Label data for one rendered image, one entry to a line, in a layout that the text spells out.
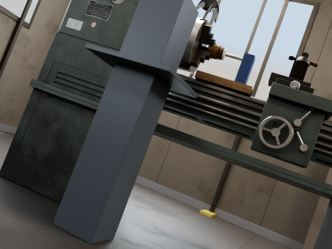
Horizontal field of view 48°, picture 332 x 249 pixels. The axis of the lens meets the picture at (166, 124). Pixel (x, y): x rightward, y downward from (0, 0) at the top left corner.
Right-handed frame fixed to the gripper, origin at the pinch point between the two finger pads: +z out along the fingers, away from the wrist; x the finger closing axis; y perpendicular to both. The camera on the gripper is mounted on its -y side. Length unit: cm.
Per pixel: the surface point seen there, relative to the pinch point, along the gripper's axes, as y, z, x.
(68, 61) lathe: 0, 62, 59
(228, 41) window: 173, -91, -49
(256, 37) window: 157, -102, -74
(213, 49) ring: -12.5, 23.0, -10.9
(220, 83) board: -26, 46, -19
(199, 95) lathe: -20, 54, -13
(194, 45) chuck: -16.0, 27.9, 0.2
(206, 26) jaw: -15.8, 14.1, -1.9
